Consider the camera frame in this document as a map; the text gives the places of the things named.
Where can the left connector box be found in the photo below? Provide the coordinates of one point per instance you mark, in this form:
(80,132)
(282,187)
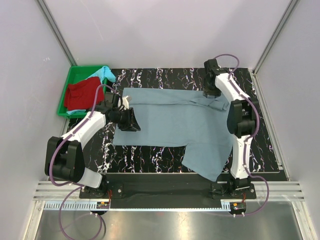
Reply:
(103,205)

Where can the red t shirt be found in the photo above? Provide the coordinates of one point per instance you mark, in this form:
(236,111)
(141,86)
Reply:
(81,95)

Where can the right aluminium corner post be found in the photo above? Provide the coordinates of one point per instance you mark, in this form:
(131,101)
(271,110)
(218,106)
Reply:
(276,33)

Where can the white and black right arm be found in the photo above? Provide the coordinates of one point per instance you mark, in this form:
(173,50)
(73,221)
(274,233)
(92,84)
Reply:
(242,123)

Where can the left aluminium corner post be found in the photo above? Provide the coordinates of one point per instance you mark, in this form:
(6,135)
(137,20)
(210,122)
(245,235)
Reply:
(56,31)

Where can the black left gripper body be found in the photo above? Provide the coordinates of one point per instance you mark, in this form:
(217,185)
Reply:
(121,116)

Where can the white slotted cable duct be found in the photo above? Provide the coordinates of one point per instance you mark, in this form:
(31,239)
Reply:
(91,205)

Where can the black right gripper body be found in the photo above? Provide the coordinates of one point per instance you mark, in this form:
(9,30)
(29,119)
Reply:
(210,90)

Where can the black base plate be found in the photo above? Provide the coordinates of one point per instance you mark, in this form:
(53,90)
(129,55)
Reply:
(174,189)

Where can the right connector box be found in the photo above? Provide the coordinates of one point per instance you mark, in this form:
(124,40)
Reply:
(239,206)

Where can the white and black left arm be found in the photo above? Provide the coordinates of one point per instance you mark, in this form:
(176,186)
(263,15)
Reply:
(64,155)

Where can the connector box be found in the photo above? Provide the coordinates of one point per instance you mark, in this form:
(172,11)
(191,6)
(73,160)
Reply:
(239,206)
(103,205)

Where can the aluminium front rail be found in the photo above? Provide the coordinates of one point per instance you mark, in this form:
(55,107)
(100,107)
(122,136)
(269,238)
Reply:
(266,193)

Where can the light blue t shirt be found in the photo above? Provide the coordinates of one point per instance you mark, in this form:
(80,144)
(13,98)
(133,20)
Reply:
(105,73)

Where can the aluminium corner post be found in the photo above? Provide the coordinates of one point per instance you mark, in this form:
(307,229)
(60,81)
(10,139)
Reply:
(276,33)
(56,31)

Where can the green plastic tray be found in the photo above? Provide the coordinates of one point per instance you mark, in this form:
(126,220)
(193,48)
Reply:
(80,92)

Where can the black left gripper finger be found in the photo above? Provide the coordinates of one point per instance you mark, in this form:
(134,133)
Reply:
(126,128)
(134,123)

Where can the grey-blue polo shirt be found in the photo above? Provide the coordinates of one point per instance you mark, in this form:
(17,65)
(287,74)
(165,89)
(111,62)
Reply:
(176,118)

